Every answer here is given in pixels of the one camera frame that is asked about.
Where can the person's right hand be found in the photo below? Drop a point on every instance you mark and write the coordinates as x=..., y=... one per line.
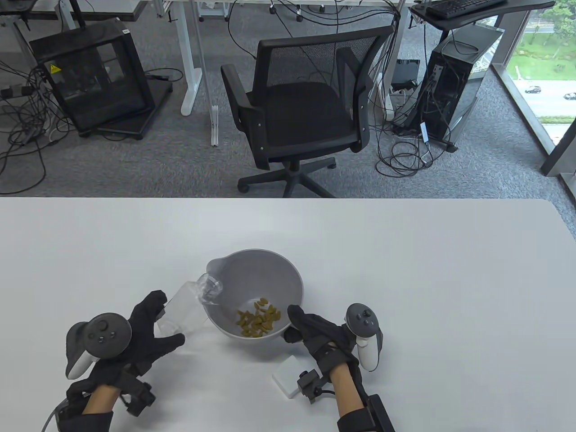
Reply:
x=326, y=337

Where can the person's left hand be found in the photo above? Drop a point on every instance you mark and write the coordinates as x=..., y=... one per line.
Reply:
x=144, y=342

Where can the clear plastic jar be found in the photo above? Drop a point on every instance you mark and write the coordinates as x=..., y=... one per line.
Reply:
x=184, y=310

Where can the white square jar lid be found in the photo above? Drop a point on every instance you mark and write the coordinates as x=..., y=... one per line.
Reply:
x=285, y=373

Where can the grey salad bowl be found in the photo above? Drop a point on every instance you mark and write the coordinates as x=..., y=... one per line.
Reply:
x=265, y=274

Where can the person's left forearm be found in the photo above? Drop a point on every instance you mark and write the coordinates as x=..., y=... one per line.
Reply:
x=101, y=400

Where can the person's right forearm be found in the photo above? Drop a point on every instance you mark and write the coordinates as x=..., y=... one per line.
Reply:
x=348, y=391

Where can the left white grey controller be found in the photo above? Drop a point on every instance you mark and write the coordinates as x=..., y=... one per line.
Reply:
x=105, y=335

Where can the white grey controller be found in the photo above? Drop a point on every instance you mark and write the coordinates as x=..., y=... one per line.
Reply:
x=105, y=335
x=366, y=324

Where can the right white grey controller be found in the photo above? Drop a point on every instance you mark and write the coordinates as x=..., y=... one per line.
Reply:
x=366, y=324

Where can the black mesh office chair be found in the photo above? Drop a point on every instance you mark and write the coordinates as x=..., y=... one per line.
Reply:
x=306, y=108

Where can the black flat floor platform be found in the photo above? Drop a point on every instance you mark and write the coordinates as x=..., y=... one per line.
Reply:
x=157, y=96

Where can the small black box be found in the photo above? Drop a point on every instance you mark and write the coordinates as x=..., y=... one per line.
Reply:
x=406, y=72

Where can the black computer tower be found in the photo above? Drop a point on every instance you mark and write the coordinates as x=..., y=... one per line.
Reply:
x=450, y=85

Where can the grey power strip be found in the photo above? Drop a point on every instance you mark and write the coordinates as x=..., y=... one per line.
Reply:
x=13, y=91

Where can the white desk leg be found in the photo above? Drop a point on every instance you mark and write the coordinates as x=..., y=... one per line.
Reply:
x=396, y=54
x=191, y=58

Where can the black keyboard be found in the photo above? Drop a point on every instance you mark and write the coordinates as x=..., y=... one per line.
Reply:
x=463, y=6

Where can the black desk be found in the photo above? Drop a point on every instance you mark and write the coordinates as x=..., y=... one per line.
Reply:
x=517, y=11

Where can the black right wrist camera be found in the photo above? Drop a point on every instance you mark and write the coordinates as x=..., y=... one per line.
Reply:
x=310, y=384

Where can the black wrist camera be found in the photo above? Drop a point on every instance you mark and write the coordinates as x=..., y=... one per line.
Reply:
x=310, y=384
x=139, y=396

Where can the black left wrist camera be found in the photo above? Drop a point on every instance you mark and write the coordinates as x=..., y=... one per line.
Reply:
x=139, y=396

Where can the black glass enclosure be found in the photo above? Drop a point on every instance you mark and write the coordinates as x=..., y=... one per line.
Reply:
x=90, y=76

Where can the dark window frame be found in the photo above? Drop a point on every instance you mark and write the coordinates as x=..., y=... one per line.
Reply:
x=558, y=155

